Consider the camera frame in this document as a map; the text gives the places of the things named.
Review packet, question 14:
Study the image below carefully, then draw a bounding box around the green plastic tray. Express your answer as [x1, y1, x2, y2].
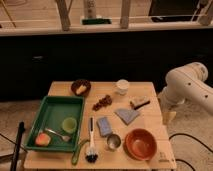
[25, 96, 84, 152]

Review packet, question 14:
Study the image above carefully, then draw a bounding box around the small metal cup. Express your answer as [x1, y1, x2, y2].
[107, 134, 121, 151]

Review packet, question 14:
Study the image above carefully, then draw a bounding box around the black floor cable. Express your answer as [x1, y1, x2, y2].
[168, 132, 213, 171]

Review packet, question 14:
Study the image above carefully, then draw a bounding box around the dark brown bowl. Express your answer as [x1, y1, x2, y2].
[71, 79, 91, 97]

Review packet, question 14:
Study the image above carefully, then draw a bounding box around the orange bowl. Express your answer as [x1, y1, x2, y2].
[124, 128, 157, 161]

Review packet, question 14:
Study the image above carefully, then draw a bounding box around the metal spoon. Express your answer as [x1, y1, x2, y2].
[45, 128, 71, 142]

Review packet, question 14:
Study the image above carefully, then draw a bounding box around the white paper cup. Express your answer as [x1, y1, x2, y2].
[116, 79, 130, 95]

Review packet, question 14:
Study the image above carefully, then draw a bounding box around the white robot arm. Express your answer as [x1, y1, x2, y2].
[158, 62, 213, 125]

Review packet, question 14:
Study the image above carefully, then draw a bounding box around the yellow food piece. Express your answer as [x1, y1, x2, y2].
[76, 85, 87, 95]

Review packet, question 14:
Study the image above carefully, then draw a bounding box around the black pole stand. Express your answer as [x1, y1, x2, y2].
[10, 122, 25, 171]

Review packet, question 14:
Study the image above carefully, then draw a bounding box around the green black box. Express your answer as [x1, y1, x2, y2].
[82, 18, 111, 25]

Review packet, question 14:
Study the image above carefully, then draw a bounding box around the green plastic cup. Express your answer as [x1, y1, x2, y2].
[62, 117, 77, 134]

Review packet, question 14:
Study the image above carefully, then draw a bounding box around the blue-grey towel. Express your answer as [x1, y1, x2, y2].
[115, 108, 140, 125]

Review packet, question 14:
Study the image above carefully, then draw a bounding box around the red yellow apple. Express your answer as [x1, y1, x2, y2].
[35, 133, 51, 146]

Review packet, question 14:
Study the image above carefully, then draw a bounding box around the blue sponge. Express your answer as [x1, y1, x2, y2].
[97, 117, 112, 137]

